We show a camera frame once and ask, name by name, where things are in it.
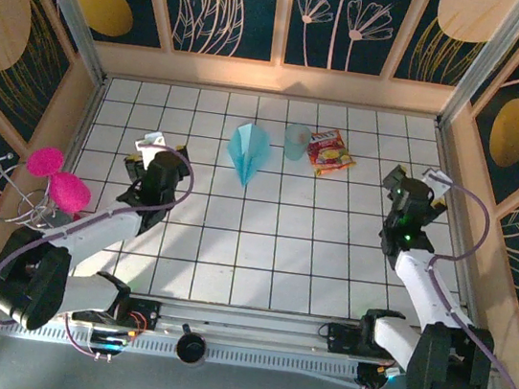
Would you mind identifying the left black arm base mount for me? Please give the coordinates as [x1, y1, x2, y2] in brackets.
[71, 288, 163, 334]

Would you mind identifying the small black controller board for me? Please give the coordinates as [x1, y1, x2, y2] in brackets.
[354, 360, 410, 389]
[87, 329, 130, 355]

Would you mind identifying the black round knob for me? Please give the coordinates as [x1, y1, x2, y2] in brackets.
[173, 322, 211, 368]

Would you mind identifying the aluminium mounting rail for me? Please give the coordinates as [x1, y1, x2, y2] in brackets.
[0, 267, 506, 384]

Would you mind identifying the translucent blue plastic cup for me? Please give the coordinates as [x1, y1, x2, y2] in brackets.
[281, 121, 313, 163]

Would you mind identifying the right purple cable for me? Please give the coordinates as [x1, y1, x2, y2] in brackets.
[360, 170, 519, 389]

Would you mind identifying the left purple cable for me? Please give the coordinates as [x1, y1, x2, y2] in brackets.
[0, 121, 199, 371]

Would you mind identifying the red orange snack bag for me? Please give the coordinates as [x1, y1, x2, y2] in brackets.
[303, 126, 362, 184]

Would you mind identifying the aluminium frame post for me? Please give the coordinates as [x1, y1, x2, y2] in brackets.
[8, 0, 120, 87]
[436, 0, 519, 138]

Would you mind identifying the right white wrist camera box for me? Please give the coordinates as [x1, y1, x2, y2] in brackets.
[420, 168, 455, 191]

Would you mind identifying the pink fuzzy ball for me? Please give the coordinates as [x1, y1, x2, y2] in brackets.
[25, 144, 67, 179]
[46, 170, 95, 217]

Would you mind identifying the perforated metal cable tray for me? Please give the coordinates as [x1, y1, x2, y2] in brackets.
[0, 315, 362, 387]

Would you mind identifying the light blue paper sheet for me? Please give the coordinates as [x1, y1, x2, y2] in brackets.
[220, 121, 275, 192]

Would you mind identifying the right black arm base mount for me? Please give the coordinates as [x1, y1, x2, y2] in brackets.
[316, 318, 415, 367]

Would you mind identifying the purple cable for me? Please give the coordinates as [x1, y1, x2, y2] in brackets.
[360, 170, 519, 389]
[0, 121, 199, 371]

